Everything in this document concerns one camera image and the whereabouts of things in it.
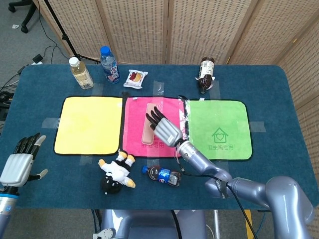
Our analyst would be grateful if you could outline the green cloth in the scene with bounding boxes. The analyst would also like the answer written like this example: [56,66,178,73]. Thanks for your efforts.
[185,99,253,162]

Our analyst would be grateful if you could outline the crinkled clear tape strip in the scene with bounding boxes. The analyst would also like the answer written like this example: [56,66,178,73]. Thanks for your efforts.
[178,98,191,141]

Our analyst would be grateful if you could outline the pink rectangular case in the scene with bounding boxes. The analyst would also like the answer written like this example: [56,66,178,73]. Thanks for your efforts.
[141,103,160,145]

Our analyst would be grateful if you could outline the dark blue table cover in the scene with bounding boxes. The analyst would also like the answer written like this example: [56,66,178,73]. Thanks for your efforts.
[0,64,319,211]

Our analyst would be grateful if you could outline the pepsi cola bottle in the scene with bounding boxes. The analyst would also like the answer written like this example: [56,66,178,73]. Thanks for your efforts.
[142,165,182,188]

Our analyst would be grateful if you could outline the black tripod stand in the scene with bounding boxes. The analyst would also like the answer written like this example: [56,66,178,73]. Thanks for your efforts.
[43,0,101,63]

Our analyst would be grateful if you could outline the grey robot torso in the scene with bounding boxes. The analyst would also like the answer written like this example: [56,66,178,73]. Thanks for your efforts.
[92,209,207,239]

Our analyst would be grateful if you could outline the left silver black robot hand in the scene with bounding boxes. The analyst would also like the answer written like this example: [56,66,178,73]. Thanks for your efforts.
[0,132,49,187]

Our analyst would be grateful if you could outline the white snack packet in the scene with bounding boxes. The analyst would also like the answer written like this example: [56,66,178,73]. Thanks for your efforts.
[123,69,149,89]

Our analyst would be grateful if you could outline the yellow cloth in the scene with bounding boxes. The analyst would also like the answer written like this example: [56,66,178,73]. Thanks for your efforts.
[53,96,123,156]

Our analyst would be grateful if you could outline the pink cloth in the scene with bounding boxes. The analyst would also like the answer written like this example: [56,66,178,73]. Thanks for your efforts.
[121,96,186,159]

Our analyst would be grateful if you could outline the grey metal table leg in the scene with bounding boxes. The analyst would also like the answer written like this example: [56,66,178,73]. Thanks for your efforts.
[213,210,221,239]

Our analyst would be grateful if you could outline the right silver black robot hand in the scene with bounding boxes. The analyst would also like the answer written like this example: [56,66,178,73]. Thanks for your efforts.
[145,106,184,147]

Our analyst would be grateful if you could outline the yellow tea bottle white cap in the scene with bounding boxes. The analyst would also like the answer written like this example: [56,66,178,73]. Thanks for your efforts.
[68,56,94,90]

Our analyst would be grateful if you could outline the blue sports drink bottle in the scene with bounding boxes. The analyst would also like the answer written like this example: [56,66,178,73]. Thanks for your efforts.
[99,45,121,85]

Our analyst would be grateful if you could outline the brown sauce bottle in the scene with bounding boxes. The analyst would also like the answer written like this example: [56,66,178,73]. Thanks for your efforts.
[195,57,216,94]

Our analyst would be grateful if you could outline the black office chair base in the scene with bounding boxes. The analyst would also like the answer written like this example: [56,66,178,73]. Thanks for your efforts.
[8,0,38,34]

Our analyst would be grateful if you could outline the plush penguin toy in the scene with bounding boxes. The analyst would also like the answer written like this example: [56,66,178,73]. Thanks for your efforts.
[98,149,137,195]

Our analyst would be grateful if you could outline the yellow floor tape line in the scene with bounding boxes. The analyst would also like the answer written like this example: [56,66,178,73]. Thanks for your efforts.
[244,210,254,239]

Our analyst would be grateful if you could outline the tangled floor cables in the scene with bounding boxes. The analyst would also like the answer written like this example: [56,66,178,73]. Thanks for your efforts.
[0,72,20,120]

